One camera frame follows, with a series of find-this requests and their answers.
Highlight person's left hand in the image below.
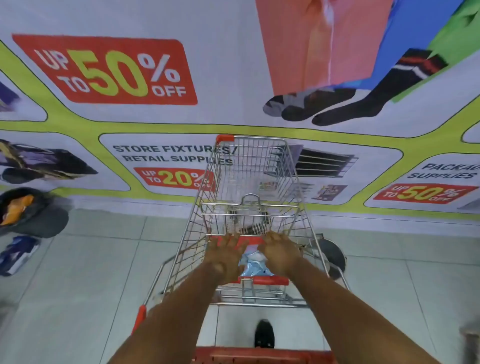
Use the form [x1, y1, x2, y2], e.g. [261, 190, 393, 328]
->
[204, 233, 249, 286]

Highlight grey metal stool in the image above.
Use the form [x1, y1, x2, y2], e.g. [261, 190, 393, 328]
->
[459, 326, 480, 364]

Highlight grey metal bucket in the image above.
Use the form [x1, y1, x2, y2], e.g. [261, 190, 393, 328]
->
[305, 234, 348, 282]

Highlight person's black shoe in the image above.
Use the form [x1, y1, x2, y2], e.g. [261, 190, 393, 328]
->
[254, 319, 276, 349]

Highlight blue silver wipes packet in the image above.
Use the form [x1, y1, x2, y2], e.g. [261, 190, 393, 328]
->
[239, 251, 277, 278]

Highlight person's right forearm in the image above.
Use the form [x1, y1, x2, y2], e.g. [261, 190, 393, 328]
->
[288, 256, 442, 364]

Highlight black trash bin with bag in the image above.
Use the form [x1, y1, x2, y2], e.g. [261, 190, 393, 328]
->
[0, 187, 70, 239]

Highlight printed advertising wall banner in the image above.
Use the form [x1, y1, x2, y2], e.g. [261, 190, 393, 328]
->
[0, 0, 480, 237]

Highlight metal shopping cart orange handle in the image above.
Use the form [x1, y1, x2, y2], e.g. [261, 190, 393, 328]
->
[131, 134, 352, 364]

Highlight person's left forearm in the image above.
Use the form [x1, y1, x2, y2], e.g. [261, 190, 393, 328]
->
[108, 262, 241, 364]

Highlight person's right hand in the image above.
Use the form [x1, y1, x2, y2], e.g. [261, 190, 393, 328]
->
[260, 231, 305, 278]

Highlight orange wrapper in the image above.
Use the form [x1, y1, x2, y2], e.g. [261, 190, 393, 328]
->
[1, 194, 35, 226]

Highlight blue snack packet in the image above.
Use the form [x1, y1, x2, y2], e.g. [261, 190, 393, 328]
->
[0, 235, 41, 278]

